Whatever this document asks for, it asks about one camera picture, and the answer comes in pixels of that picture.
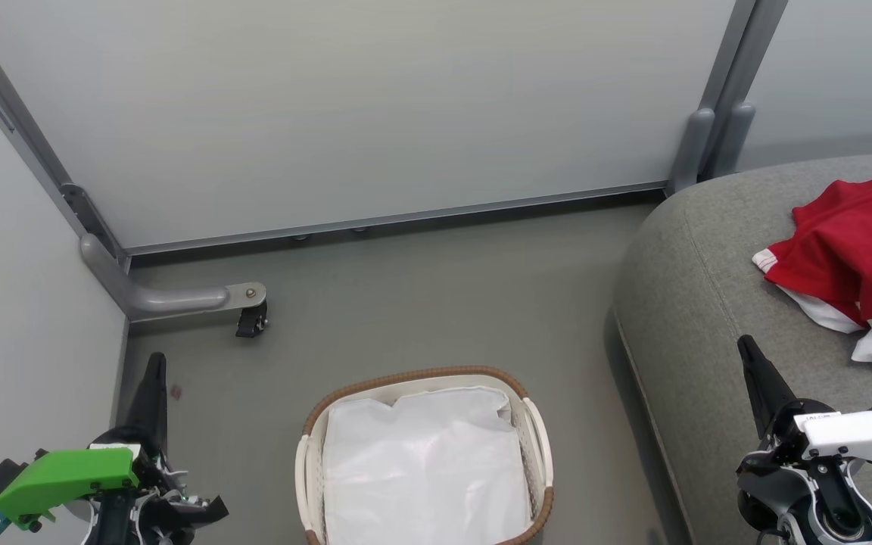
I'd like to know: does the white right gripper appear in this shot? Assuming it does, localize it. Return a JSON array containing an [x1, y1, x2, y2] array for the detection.
[[736, 335, 872, 525]]

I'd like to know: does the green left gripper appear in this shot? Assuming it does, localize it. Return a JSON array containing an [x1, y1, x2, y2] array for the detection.
[[0, 352, 230, 545]]

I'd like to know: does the red and white garment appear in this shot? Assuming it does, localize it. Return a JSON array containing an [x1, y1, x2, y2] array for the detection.
[[752, 151, 872, 366]]

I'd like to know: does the white basket with brown rim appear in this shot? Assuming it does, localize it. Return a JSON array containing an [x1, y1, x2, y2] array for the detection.
[[294, 366, 556, 545]]

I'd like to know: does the white basket liner cloth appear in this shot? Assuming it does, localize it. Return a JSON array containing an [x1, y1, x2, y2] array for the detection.
[[322, 385, 534, 545]]

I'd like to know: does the grey fabric sofa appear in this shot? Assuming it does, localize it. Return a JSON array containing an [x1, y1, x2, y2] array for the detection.
[[612, 150, 872, 545]]

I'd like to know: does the black caster wheel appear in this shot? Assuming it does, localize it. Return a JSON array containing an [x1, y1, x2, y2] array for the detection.
[[235, 299, 269, 339]]

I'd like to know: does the grey curved partition foot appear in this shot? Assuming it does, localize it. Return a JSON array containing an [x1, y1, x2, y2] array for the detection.
[[79, 232, 267, 323]]

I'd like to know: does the grey upright post bracket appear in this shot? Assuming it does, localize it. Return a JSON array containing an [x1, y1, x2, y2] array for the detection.
[[711, 102, 756, 181], [666, 107, 716, 195]]

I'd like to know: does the grey partition bottom rail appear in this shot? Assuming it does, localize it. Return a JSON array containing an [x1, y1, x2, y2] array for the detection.
[[122, 182, 668, 256]]

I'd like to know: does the grey tall partition post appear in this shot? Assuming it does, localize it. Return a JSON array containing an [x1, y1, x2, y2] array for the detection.
[[697, 0, 789, 152]]

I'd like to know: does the grey corner partition post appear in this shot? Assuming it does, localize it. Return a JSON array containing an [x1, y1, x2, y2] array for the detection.
[[0, 21, 132, 275]]

